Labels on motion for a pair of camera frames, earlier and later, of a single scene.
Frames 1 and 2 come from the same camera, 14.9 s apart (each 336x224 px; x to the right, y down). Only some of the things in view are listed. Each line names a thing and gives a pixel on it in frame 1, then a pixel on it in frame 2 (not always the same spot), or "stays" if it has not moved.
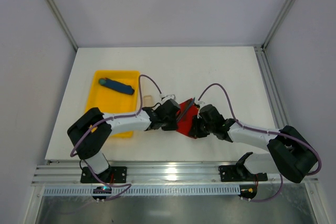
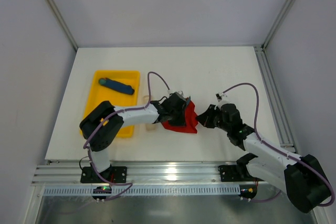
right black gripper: (197, 127) → (210, 117)
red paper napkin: (185, 123) stays
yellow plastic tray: (111, 100) stays
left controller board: (103, 190) stays
